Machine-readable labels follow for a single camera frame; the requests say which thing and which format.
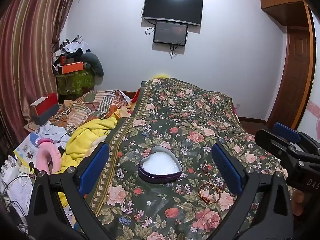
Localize red braided cord bracelet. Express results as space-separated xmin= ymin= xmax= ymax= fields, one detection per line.
xmin=198 ymin=166 xmax=227 ymax=205

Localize heart-shaped purple jewelry box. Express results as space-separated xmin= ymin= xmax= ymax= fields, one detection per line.
xmin=138 ymin=145 xmax=183 ymax=184

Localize right hand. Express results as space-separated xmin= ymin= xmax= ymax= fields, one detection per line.
xmin=291 ymin=189 xmax=310 ymax=216

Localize brown wooden door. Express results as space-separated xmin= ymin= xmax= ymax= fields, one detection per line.
xmin=267 ymin=1 xmax=316 ymax=129

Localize floral dark green bedspread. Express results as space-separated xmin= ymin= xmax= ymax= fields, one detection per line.
xmin=87 ymin=79 xmax=281 ymax=239

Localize yellow fleece blanket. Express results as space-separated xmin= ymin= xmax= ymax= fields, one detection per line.
xmin=56 ymin=109 xmax=132 ymax=208

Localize red and grey box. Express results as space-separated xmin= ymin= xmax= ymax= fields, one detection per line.
xmin=29 ymin=93 xmax=59 ymax=126

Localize striped patchwork quilt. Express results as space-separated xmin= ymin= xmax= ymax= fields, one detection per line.
xmin=49 ymin=90 xmax=131 ymax=135

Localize wooden overhead cabinet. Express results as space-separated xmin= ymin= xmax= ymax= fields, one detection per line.
xmin=260 ymin=0 xmax=308 ymax=27

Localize green patterned storage box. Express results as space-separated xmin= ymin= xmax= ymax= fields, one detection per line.
xmin=56 ymin=69 xmax=94 ymax=95

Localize orange shoe box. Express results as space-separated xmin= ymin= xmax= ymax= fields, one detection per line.
xmin=57 ymin=62 xmax=84 ymax=74

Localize grey green jacket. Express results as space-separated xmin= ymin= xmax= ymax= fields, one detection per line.
xmin=80 ymin=52 xmax=104 ymax=77

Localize white clothes pile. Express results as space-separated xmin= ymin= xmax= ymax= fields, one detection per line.
xmin=60 ymin=35 xmax=91 ymax=54

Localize striped red curtain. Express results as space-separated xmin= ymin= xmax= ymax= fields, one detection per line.
xmin=1 ymin=0 xmax=72 ymax=144

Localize small black wall monitor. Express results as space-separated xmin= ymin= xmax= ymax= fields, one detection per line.
xmin=153 ymin=21 xmax=188 ymax=47

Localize black wall television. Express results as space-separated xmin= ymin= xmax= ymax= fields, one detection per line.
xmin=142 ymin=0 xmax=203 ymax=26

